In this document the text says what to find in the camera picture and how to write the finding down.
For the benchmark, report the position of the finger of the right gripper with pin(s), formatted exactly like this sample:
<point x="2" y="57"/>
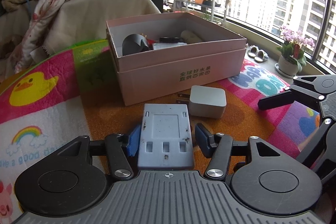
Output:
<point x="276" y="100"/>

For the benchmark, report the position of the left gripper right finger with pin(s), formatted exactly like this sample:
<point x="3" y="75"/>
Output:
<point x="216" y="147"/>

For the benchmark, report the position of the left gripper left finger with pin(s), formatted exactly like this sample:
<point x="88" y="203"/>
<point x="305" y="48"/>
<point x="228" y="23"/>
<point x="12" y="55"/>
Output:
<point x="119" y="147"/>

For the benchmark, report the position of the grey plastic bracket plate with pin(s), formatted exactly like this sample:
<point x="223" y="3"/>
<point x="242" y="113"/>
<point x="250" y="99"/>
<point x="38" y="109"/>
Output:
<point x="165" y="141"/>

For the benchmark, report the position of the black cone cup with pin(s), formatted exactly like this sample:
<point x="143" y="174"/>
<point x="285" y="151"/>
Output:
<point x="134" y="43"/>

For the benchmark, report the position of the cream lotion tube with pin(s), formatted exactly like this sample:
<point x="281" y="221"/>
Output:
<point x="190" y="38"/>

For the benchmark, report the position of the white small carton box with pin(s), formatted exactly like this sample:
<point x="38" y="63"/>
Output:
<point x="162" y="45"/>

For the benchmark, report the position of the red lipstick bottle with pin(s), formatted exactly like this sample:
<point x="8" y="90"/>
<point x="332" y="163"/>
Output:
<point x="169" y="40"/>

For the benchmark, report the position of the pink flower pot plant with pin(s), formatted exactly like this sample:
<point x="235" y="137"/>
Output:
<point x="292" y="58"/>

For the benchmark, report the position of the white power adapter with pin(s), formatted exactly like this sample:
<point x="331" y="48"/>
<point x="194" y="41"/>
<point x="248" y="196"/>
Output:
<point x="203" y="101"/>

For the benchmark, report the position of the grey slippers pair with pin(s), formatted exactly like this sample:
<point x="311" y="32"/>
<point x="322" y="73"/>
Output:
<point x="257" y="54"/>

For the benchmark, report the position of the colourful cartoon play mat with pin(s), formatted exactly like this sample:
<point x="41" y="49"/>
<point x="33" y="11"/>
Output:
<point x="76" y="92"/>

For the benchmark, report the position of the pink cardboard box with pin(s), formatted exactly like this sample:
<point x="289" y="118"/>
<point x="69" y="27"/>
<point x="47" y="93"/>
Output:
<point x="155" y="73"/>

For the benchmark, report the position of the red packet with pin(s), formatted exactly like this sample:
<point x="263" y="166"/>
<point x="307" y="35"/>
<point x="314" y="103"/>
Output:
<point x="150" y="42"/>

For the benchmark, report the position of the beige covered sofa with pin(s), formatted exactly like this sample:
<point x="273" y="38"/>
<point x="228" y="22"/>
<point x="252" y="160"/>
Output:
<point x="75" y="21"/>

